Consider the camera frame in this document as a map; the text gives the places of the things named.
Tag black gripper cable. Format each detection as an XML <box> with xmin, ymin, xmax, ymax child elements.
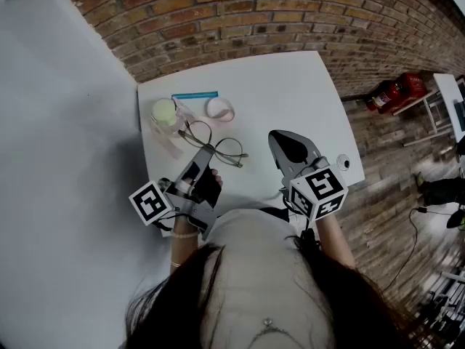
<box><xmin>278</xmin><ymin>187</ymin><xmax>323</xmax><ymax>256</ymax></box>

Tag light green round sponge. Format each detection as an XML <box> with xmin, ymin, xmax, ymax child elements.
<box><xmin>150</xmin><ymin>98</ymin><xmax>188</xmax><ymax>140</ymax></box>

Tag black and green object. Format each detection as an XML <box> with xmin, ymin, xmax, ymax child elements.
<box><xmin>446</xmin><ymin>209</ymin><xmax>465</xmax><ymax>230</ymax></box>

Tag thin-framed eyeglasses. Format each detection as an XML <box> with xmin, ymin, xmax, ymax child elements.
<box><xmin>177</xmin><ymin>120</ymin><xmax>250</xmax><ymax>169</ymax></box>

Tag person's black trousers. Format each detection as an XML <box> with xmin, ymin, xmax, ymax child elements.
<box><xmin>259</xmin><ymin>206</ymin><xmax>291</xmax><ymax>225</ymax></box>

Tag red fire extinguisher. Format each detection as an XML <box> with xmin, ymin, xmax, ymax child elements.
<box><xmin>365</xmin><ymin>80</ymin><xmax>408</xmax><ymax>113</ymax></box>

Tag black floor cable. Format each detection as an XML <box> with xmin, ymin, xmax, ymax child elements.
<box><xmin>381</xmin><ymin>205</ymin><xmax>459</xmax><ymax>294</ymax></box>

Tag dark monitor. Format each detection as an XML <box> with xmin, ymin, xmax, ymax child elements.
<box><xmin>452</xmin><ymin>99</ymin><xmax>465</xmax><ymax>132</ymax></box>

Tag clear pink zip pouch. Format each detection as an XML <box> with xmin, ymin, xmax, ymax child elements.
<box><xmin>151</xmin><ymin>97</ymin><xmax>236</xmax><ymax>159</ymax></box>

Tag white metal frame stand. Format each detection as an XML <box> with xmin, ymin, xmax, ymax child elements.
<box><xmin>392</xmin><ymin>90</ymin><xmax>452</xmax><ymax>147</ymax></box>

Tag metal rack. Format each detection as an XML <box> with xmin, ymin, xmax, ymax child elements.
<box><xmin>421</xmin><ymin>267</ymin><xmax>465</xmax><ymax>341</ymax></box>

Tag person's right forearm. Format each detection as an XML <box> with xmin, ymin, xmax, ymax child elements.
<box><xmin>314</xmin><ymin>212</ymin><xmax>357</xmax><ymax>270</ymax></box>

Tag red fire extinguisher box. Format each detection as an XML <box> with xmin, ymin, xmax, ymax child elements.
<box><xmin>377</xmin><ymin>72</ymin><xmax>429</xmax><ymax>115</ymax></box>

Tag person's white shirt torso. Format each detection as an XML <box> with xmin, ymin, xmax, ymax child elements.
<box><xmin>198</xmin><ymin>209</ymin><xmax>336</xmax><ymax>349</ymax></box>

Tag silver pendant necklace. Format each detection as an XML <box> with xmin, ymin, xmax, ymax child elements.
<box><xmin>250</xmin><ymin>317</ymin><xmax>296</xmax><ymax>345</ymax></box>

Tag white side table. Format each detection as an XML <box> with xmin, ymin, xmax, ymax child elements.
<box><xmin>432</xmin><ymin>73</ymin><xmax>465</xmax><ymax>143</ymax></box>

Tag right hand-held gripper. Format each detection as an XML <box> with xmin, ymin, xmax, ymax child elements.
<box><xmin>267</xmin><ymin>129</ymin><xmax>349</xmax><ymax>222</ymax></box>

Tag person's left forearm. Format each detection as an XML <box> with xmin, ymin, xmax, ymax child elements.
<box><xmin>169</xmin><ymin>216</ymin><xmax>201</xmax><ymax>279</ymax></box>

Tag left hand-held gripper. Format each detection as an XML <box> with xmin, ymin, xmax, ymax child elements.
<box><xmin>129</xmin><ymin>146</ymin><xmax>219</xmax><ymax>241</ymax></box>

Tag blue ruler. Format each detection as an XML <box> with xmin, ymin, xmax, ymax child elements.
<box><xmin>171</xmin><ymin>90</ymin><xmax>219</xmax><ymax>101</ymax></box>

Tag person's left hand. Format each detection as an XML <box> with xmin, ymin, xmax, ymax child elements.
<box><xmin>191</xmin><ymin>167</ymin><xmax>224</xmax><ymax>209</ymax></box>

